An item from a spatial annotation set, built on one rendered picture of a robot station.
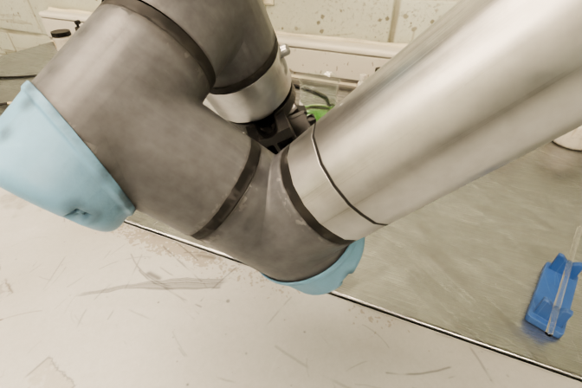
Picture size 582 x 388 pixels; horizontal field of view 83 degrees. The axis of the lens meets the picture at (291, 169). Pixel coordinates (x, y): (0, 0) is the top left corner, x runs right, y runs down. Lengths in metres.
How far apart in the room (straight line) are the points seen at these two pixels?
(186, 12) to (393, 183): 0.14
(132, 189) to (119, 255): 0.32
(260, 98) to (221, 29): 0.07
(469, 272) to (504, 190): 0.21
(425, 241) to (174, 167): 0.40
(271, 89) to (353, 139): 0.12
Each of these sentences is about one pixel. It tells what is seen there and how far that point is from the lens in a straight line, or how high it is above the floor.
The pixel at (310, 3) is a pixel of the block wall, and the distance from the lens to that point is 0.98.
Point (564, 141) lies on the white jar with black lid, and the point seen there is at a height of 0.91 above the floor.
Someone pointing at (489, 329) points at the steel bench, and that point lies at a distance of 0.46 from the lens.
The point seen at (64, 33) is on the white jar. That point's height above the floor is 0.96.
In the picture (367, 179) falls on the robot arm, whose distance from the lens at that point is 0.16.
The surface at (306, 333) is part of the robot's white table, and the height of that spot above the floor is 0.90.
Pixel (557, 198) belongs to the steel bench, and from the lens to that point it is 0.69.
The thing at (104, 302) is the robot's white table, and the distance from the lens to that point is 0.47.
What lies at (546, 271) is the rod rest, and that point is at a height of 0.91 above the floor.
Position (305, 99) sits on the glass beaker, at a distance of 0.51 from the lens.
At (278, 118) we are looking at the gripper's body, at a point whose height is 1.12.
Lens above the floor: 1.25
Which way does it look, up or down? 36 degrees down
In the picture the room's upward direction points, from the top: straight up
